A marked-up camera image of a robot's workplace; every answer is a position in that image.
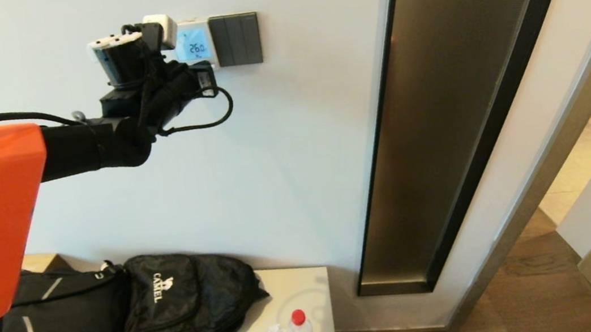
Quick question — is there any white wall thermostat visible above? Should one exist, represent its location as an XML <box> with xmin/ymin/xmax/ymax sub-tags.
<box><xmin>171</xmin><ymin>17</ymin><xmax>221</xmax><ymax>75</ymax></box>

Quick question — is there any taupe door frame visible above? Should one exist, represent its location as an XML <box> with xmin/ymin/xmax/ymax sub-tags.
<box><xmin>402</xmin><ymin>0</ymin><xmax>591</xmax><ymax>332</ymax></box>

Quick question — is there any black Camel backpack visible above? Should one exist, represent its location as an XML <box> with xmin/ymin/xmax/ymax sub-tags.
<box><xmin>108</xmin><ymin>240</ymin><xmax>275</xmax><ymax>332</ymax></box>

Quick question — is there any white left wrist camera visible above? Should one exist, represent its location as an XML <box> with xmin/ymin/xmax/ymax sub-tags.
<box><xmin>142</xmin><ymin>11</ymin><xmax>181</xmax><ymax>53</ymax></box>

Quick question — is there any beige cabinet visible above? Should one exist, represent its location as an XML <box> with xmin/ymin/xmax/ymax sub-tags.
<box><xmin>84</xmin><ymin>261</ymin><xmax>336</xmax><ymax>332</ymax></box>

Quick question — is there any light wooden desk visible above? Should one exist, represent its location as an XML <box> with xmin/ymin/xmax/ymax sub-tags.
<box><xmin>19</xmin><ymin>249</ymin><xmax>73</xmax><ymax>277</ymax></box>

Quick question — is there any grey wall light switch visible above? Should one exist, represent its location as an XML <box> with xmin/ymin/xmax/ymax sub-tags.
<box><xmin>208</xmin><ymin>11</ymin><xmax>264</xmax><ymax>70</ymax></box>

